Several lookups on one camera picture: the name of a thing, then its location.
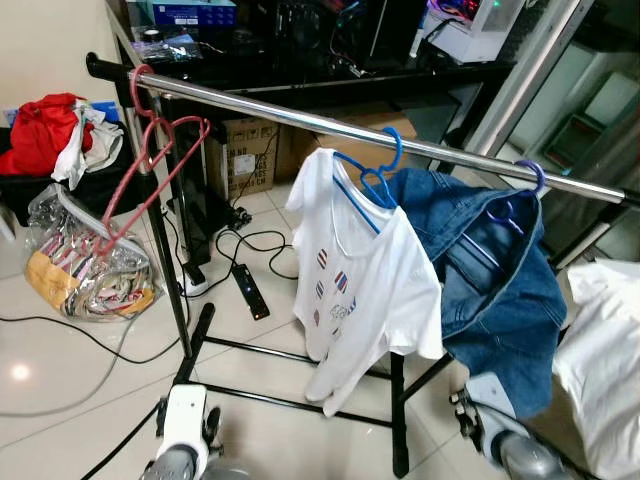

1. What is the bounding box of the blue denim jacket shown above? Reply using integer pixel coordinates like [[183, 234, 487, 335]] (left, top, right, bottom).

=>
[[385, 168, 569, 421]]

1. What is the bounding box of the purple clothes hanger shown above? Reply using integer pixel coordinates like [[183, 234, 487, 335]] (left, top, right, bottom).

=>
[[487, 159, 549, 233]]

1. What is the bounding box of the pink clothes hanger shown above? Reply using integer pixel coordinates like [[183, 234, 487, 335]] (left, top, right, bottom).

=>
[[97, 64, 214, 259]]

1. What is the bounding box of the blue clothes hanger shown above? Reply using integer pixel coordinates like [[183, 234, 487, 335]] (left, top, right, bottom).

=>
[[333, 126, 404, 209]]

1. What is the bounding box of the black power strip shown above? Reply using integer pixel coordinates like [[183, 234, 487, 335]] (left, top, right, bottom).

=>
[[232, 263, 272, 322]]

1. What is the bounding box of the white power adapter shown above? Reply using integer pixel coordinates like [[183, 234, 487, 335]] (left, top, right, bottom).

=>
[[180, 270, 211, 298]]

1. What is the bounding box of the white printed T-shirt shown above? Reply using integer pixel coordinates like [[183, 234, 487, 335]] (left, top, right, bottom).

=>
[[286, 148, 446, 418]]

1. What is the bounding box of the clear plastic bag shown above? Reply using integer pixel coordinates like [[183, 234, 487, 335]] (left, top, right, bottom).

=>
[[25, 185, 163, 323]]

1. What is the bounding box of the labelled cardboard box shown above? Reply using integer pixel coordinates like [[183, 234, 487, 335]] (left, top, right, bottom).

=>
[[205, 118, 281, 201]]

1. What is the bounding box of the plain cardboard box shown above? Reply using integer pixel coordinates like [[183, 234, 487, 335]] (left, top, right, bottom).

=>
[[275, 105, 421, 181]]

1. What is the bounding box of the white crumpled garment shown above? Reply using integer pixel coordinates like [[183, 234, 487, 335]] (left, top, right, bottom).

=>
[[52, 100, 125, 191]]

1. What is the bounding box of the red crumpled garment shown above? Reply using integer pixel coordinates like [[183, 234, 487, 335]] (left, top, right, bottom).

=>
[[0, 93, 93, 179]]

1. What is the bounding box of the black desk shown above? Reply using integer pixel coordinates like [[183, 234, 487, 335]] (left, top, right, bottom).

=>
[[125, 0, 521, 141]]

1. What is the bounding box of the white computer case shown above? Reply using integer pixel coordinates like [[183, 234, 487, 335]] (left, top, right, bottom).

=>
[[418, 0, 528, 64]]

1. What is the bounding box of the blue box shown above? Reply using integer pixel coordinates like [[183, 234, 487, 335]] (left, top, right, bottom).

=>
[[150, 0, 239, 28]]

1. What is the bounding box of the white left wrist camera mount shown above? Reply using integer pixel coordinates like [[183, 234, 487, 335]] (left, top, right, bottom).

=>
[[158, 383, 209, 453]]

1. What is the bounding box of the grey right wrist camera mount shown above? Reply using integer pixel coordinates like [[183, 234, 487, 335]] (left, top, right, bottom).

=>
[[465, 372, 521, 436]]

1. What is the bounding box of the black clothes rack chrome rail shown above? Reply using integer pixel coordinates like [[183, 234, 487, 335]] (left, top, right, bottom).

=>
[[85, 52, 640, 479]]

